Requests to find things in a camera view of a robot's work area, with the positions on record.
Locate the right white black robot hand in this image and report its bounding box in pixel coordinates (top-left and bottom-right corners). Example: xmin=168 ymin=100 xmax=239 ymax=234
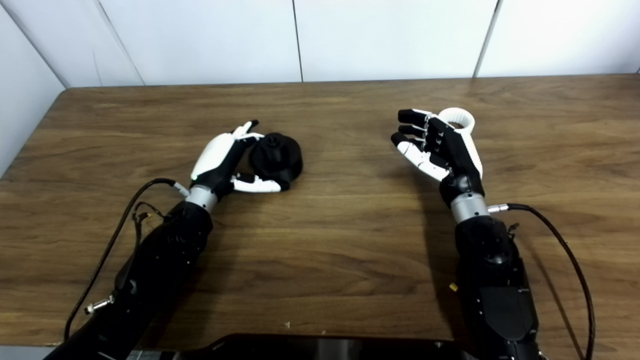
xmin=390 ymin=108 xmax=485 ymax=208

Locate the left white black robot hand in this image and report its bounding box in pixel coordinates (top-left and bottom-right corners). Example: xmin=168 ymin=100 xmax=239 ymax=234
xmin=190 ymin=119 xmax=291 ymax=201

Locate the white toothed plastic ring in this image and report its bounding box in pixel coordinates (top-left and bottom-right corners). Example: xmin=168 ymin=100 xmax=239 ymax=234
xmin=438 ymin=107 xmax=476 ymax=136

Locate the round black plastic part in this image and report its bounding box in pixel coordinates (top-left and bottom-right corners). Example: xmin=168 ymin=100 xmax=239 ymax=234
xmin=248 ymin=132 xmax=304 ymax=188

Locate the glossy black robot torso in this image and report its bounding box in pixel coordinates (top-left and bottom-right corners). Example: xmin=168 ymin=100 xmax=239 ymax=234
xmin=175 ymin=334 xmax=476 ymax=360

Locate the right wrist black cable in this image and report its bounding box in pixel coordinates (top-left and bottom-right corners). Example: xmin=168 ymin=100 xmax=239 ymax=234
xmin=487 ymin=202 xmax=596 ymax=360

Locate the thin wire on left arm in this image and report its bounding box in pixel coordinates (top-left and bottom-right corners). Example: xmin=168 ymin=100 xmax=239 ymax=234
xmin=131 ymin=201 xmax=166 ymax=236

